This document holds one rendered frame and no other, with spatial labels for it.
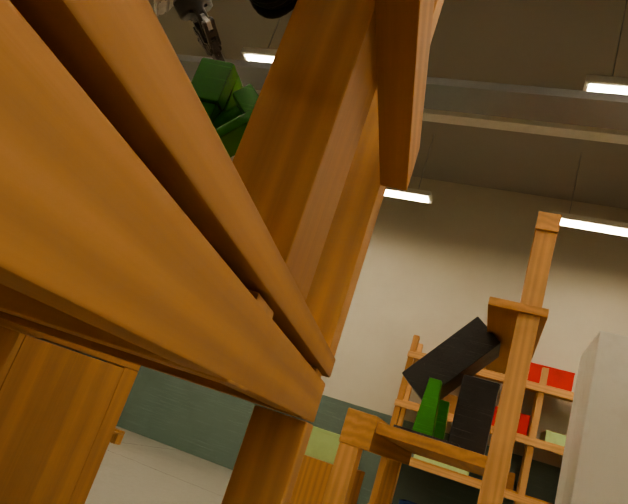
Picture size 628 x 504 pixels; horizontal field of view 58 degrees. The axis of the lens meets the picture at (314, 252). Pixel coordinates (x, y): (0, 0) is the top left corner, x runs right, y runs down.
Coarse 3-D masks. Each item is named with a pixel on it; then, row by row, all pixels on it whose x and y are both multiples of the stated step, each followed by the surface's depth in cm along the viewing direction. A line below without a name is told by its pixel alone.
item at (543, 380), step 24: (408, 360) 676; (408, 384) 707; (528, 384) 627; (552, 384) 630; (408, 408) 651; (528, 432) 652; (552, 432) 610; (528, 456) 605; (456, 480) 610; (480, 480) 609
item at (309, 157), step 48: (336, 0) 63; (288, 48) 62; (336, 48) 61; (288, 96) 59; (336, 96) 59; (240, 144) 58; (288, 144) 58; (336, 144) 61; (288, 192) 56; (336, 192) 67; (384, 192) 111; (288, 240) 54; (336, 240) 100; (336, 288) 97; (336, 336) 98
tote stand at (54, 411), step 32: (32, 352) 130; (64, 352) 139; (96, 352) 149; (0, 384) 123; (32, 384) 131; (64, 384) 141; (96, 384) 151; (128, 384) 163; (0, 416) 125; (32, 416) 133; (64, 416) 143; (96, 416) 154; (0, 448) 126; (32, 448) 135; (64, 448) 145; (96, 448) 156; (0, 480) 128; (32, 480) 137; (64, 480) 147
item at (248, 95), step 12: (240, 96) 76; (252, 96) 76; (240, 108) 76; (252, 108) 75; (216, 120) 77; (228, 120) 77; (240, 120) 75; (228, 132) 75; (240, 132) 76; (228, 144) 77
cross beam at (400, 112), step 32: (384, 0) 60; (416, 0) 59; (384, 32) 65; (416, 32) 63; (384, 64) 70; (416, 64) 69; (384, 96) 77; (416, 96) 77; (384, 128) 84; (416, 128) 89; (384, 160) 93
